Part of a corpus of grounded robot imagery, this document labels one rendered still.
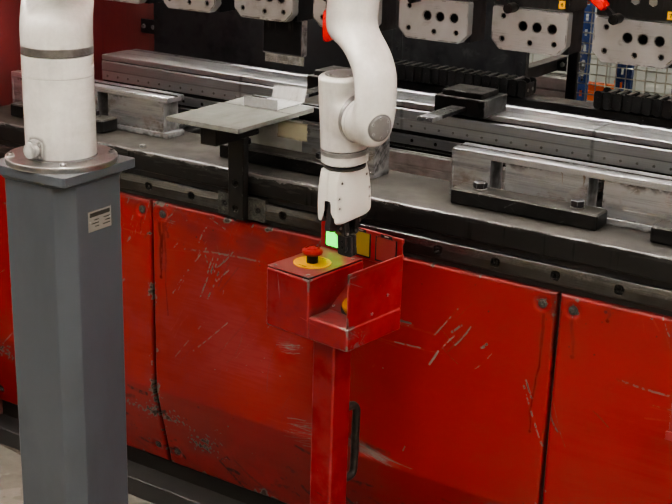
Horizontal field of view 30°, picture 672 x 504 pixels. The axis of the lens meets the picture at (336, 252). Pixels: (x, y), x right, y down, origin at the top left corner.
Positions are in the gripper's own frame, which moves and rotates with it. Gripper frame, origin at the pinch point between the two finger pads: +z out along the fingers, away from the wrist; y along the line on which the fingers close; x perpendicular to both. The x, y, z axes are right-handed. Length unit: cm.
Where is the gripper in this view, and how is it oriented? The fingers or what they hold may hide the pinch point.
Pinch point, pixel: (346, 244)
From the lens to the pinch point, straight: 226.4
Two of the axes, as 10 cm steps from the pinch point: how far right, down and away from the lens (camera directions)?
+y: -6.5, 3.0, -7.0
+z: 0.3, 9.3, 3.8
